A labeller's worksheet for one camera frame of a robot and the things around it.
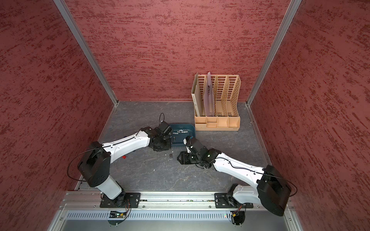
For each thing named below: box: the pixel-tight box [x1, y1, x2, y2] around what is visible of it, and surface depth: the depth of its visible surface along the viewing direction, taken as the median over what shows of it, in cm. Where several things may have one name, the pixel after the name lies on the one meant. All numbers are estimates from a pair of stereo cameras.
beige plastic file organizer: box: [194, 74, 242, 132], surface depth 105 cm
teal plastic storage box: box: [169, 123, 197, 147], surface depth 102 cm
